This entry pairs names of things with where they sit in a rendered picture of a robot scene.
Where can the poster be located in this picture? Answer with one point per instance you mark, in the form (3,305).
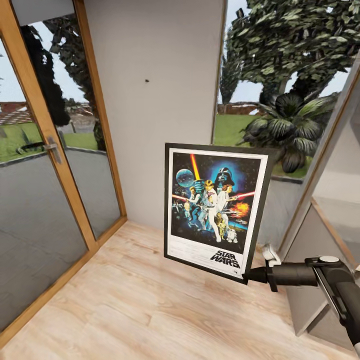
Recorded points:
(214,198)

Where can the fixed window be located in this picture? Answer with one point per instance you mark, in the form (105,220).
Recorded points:
(286,71)

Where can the dishwasher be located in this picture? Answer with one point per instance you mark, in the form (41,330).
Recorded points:
(327,327)

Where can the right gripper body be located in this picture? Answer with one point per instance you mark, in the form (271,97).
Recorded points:
(284,274)

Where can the door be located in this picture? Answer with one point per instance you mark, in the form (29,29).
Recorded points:
(60,193)

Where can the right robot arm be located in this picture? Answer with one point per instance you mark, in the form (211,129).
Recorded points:
(333,276)

